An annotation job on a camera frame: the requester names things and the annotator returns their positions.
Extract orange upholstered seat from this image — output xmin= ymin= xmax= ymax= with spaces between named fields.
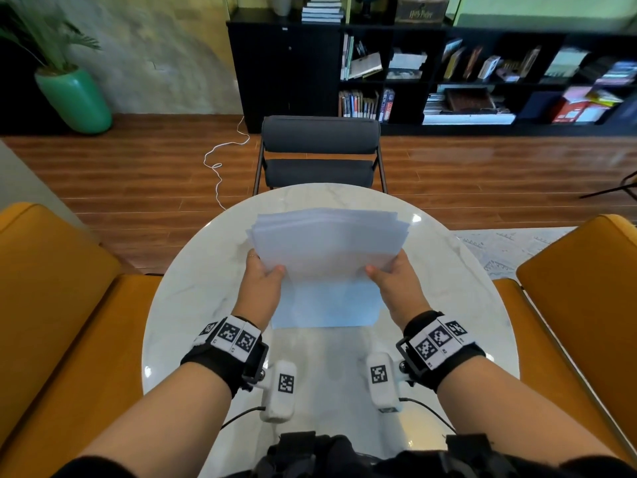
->
xmin=492 ymin=213 xmax=637 ymax=466
xmin=0 ymin=202 xmax=164 ymax=478

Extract red and white box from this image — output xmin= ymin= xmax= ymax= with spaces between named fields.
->
xmin=549 ymin=86 xmax=623 ymax=125

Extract green plant pot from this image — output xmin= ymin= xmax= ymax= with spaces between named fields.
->
xmin=33 ymin=64 xmax=114 ymax=136

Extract black stand leg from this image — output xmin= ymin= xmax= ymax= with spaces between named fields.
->
xmin=579 ymin=169 xmax=637 ymax=200

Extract thin black camera cable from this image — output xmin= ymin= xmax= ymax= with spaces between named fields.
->
xmin=399 ymin=396 xmax=458 ymax=435
xmin=220 ymin=406 xmax=267 ymax=432

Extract stack of white papers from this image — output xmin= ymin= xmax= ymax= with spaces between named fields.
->
xmin=247 ymin=207 xmax=411 ymax=330

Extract row of leaning books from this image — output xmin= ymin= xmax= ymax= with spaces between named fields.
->
xmin=440 ymin=38 xmax=542 ymax=83

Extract black wristband with marker tags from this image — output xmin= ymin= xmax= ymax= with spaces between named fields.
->
xmin=395 ymin=311 xmax=487 ymax=394
xmin=180 ymin=315 xmax=269 ymax=399

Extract flat stack of magazines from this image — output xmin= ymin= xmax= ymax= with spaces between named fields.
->
xmin=421 ymin=86 xmax=517 ymax=126

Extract black bookshelf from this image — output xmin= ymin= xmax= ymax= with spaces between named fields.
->
xmin=226 ymin=7 xmax=637 ymax=137

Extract person's black clothing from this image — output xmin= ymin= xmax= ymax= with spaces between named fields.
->
xmin=52 ymin=432 xmax=637 ymax=478

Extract dark grey chair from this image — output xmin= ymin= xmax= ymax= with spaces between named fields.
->
xmin=252 ymin=115 xmax=389 ymax=197

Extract person's left hand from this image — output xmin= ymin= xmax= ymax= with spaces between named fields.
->
xmin=231 ymin=248 xmax=287 ymax=332

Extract white floor cable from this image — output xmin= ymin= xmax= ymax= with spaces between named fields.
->
xmin=202 ymin=116 xmax=251 ymax=210

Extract person's left forearm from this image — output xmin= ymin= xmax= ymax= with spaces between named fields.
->
xmin=79 ymin=362 xmax=234 ymax=478

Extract person's right hand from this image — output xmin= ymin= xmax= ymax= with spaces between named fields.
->
xmin=366 ymin=249 xmax=431 ymax=333

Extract row of upright books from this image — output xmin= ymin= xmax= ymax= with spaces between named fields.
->
xmin=338 ymin=88 xmax=395 ymax=123

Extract small pile of white booklets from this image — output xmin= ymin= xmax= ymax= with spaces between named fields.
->
xmin=387 ymin=50 xmax=429 ymax=80

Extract brown storage box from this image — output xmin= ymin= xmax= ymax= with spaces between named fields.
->
xmin=394 ymin=0 xmax=451 ymax=25

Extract leaning books with white booklet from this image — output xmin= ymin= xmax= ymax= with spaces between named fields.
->
xmin=340 ymin=33 xmax=384 ymax=81

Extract person's right forearm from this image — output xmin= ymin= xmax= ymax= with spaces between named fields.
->
xmin=437 ymin=355 xmax=618 ymax=463

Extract green palm plant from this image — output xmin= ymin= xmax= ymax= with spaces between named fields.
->
xmin=0 ymin=0 xmax=103 ymax=78

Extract white patterned rug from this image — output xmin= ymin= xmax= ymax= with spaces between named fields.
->
xmin=450 ymin=226 xmax=578 ymax=280

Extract stack of books on cabinet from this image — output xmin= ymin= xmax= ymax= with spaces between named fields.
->
xmin=301 ymin=0 xmax=345 ymax=25

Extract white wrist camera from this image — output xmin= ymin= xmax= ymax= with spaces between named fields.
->
xmin=251 ymin=360 xmax=298 ymax=424
xmin=366 ymin=352 xmax=409 ymax=414

